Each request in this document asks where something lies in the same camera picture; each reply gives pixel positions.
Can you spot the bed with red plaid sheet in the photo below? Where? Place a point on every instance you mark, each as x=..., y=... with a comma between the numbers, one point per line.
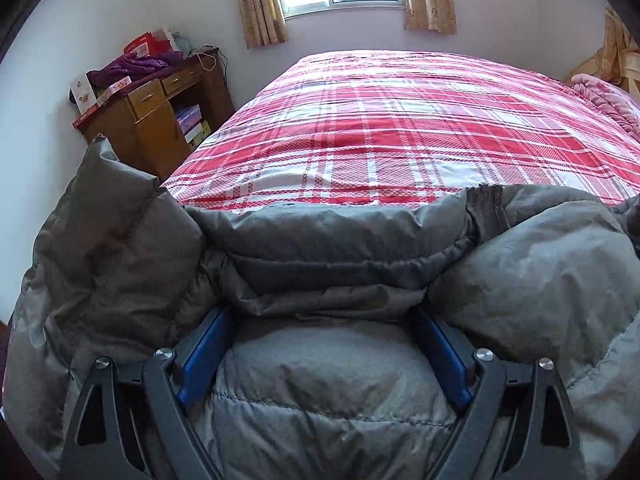
x=400, y=130

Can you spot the flat red-edged box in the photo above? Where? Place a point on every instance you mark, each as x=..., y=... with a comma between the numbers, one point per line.
x=107, y=97

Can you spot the yellow patterned curtain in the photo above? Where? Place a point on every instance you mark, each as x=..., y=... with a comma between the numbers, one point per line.
x=612, y=50

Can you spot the wooden desk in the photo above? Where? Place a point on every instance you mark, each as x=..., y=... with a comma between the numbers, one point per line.
x=150, y=125

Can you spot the pale wooden headboard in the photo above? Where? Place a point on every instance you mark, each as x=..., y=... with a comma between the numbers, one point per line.
x=631, y=72

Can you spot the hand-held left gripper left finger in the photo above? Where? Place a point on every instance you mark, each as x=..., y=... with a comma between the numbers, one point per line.
x=202, y=360

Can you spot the pink quilt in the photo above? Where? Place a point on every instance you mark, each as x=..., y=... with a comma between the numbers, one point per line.
x=612, y=100

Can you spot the purple clothes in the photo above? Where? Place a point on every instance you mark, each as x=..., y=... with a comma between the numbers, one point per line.
x=132, y=67

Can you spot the grey puffer jacket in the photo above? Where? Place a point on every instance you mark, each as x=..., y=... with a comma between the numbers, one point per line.
x=320, y=250

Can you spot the white printed box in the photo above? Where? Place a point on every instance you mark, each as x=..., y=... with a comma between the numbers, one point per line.
x=82, y=95

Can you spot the stack of boxes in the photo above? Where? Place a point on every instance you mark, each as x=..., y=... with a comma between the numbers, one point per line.
x=192, y=122

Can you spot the pale green bottle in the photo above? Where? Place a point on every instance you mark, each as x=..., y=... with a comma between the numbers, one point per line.
x=181, y=42

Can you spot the red box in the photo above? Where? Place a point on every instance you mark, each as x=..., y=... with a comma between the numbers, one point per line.
x=142, y=46

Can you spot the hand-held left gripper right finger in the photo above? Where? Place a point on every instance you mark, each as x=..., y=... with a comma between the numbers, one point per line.
x=447, y=360

